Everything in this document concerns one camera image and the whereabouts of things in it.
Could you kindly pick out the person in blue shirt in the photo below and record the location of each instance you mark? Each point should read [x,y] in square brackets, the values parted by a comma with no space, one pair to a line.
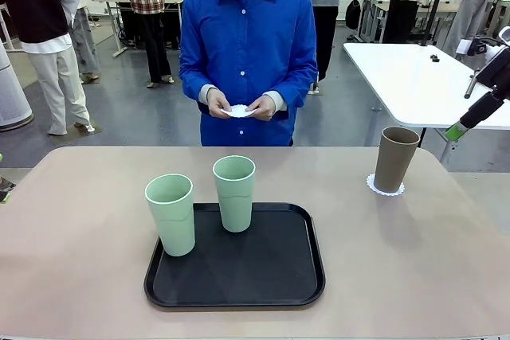
[247,45]

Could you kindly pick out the black tripod pole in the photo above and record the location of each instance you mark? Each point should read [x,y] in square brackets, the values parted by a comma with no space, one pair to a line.
[436,1]

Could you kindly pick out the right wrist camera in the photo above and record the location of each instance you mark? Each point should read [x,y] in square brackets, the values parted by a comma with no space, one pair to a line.
[478,45]

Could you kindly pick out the black backpack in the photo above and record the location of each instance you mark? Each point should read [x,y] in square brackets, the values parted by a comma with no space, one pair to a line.
[352,13]

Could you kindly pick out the person in black top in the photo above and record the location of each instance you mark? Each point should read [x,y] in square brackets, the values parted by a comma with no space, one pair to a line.
[36,5]

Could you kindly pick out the person's right hand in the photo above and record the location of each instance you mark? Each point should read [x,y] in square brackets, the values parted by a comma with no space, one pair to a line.
[218,103]

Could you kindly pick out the person in grey trousers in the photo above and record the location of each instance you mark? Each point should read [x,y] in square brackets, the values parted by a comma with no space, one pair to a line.
[85,37]

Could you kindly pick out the wide light green cup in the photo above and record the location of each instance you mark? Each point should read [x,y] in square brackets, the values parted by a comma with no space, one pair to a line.
[171,228]

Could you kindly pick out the slim light green cup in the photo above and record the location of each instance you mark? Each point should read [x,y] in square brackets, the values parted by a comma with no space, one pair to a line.
[235,212]

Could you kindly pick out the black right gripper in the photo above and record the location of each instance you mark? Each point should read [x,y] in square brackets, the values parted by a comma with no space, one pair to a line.
[500,77]

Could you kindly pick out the black plastic tray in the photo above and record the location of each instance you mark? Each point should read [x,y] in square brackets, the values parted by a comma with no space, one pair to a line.
[247,268]

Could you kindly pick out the black metal rod clamp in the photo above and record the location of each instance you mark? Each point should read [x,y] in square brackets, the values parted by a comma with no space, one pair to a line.
[471,85]

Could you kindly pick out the white scalloped paper coaster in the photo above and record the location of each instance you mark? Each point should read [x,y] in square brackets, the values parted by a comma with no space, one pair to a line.
[239,111]
[370,185]

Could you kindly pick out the small black object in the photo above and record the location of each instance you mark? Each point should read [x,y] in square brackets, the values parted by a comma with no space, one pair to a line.
[434,58]

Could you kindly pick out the brown cup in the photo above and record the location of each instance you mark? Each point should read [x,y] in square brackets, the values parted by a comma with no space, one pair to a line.
[394,165]

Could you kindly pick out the white side table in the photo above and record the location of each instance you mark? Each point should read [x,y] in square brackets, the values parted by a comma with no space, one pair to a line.
[398,77]

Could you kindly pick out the white cylindrical air purifier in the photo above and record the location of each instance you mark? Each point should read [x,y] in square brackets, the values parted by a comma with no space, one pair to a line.
[12,93]

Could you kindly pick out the person in yellow hoodie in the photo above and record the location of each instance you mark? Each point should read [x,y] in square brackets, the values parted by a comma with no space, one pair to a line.
[470,13]

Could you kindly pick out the person's left hand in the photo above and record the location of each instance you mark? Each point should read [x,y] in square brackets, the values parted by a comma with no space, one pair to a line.
[265,109]

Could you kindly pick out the person's right forearm blue sleeve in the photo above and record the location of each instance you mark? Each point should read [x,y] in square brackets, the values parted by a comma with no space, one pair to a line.
[193,87]

